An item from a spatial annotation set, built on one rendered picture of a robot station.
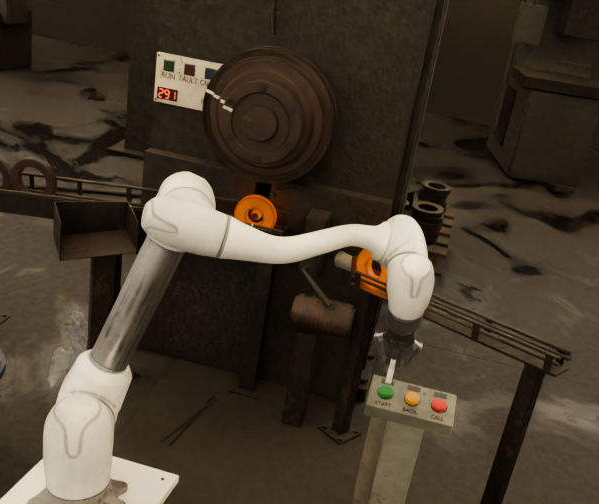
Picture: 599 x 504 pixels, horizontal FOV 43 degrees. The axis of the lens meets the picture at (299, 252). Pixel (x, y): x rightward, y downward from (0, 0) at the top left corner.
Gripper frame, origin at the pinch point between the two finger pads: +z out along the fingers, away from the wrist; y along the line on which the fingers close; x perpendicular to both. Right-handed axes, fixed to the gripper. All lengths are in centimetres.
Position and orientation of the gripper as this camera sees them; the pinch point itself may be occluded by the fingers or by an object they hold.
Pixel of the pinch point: (390, 371)
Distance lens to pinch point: 207.7
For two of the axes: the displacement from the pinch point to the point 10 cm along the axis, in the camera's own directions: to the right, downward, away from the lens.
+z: -0.6, 7.2, 6.9
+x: -2.6, 6.6, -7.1
